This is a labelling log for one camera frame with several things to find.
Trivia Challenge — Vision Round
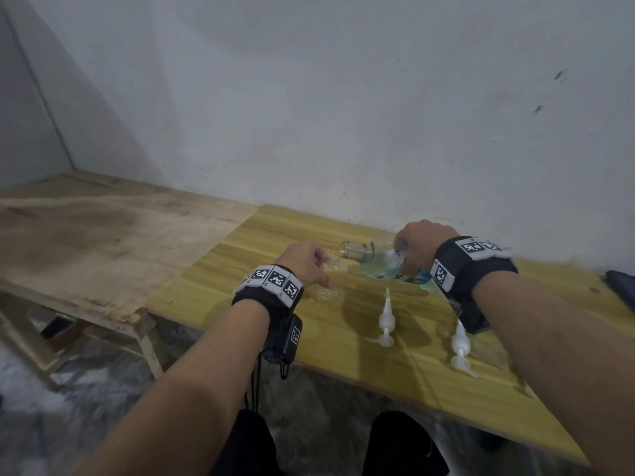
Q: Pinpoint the person's left hand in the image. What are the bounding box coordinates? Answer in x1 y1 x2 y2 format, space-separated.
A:
274 241 334 289

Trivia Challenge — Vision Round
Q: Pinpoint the person's right hand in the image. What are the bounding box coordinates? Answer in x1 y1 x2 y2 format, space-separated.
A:
393 220 459 278

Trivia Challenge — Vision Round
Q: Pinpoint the small clear bottle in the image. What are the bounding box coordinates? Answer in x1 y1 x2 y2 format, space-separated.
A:
315 253 348 304

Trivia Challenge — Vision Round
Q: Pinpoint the clear bottle with blue liquid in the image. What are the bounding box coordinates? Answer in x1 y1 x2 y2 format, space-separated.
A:
340 239 438 293

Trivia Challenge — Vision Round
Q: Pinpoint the person's right forearm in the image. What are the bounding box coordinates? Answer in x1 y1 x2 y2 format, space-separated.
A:
470 270 635 476

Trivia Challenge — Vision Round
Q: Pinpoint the person's left forearm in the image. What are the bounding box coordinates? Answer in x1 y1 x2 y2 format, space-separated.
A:
74 299 271 476

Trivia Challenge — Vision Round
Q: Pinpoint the black wristband with marker tags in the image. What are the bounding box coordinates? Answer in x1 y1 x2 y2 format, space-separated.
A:
430 236 520 314
232 264 305 319

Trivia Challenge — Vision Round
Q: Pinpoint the white pump dispenser head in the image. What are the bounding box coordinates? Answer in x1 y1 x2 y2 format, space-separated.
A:
450 319 480 378
366 287 397 349

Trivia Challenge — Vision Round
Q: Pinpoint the person's right leg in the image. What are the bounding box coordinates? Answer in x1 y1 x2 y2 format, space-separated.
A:
361 410 450 476

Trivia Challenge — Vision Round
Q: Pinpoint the person's leg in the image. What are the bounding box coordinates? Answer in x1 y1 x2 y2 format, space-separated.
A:
361 410 450 476
210 409 284 476

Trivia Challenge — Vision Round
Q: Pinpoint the person's left leg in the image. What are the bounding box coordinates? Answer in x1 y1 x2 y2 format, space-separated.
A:
210 409 284 476

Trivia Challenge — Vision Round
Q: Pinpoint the worn wooden bench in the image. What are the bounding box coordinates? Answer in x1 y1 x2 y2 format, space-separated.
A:
0 170 259 392

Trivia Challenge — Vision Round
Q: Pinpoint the dark flat object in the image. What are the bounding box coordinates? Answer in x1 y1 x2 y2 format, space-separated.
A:
605 270 635 314

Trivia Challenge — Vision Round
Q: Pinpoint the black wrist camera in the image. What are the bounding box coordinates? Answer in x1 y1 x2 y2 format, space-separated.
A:
261 312 304 380
448 291 493 336

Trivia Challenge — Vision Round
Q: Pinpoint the black camera cable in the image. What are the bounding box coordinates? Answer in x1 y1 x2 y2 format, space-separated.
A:
245 351 264 413

